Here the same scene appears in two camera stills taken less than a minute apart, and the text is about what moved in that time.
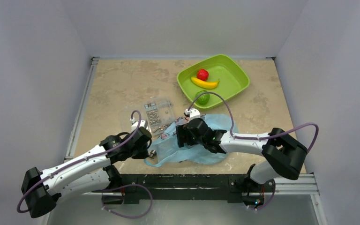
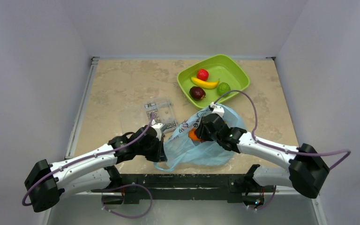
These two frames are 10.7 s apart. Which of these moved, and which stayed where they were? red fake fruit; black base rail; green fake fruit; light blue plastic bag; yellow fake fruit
Moved: light blue plastic bag; green fake fruit
Stayed: black base rail; yellow fake fruit; red fake fruit
